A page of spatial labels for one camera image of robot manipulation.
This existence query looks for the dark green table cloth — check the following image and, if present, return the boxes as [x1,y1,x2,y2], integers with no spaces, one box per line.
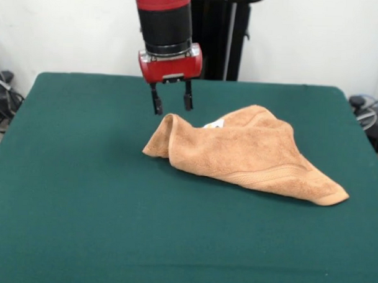
[0,70,378,283]

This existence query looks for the tan terry towel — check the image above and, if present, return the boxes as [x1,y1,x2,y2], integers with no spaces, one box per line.
[140,100,354,207]

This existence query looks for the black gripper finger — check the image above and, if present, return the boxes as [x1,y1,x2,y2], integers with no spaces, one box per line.
[148,83,165,116]
[182,79,195,112]

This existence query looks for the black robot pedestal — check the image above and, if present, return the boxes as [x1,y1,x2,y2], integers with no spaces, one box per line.
[136,0,268,83]

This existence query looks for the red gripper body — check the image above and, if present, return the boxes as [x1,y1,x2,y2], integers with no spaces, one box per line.
[137,40,204,87]

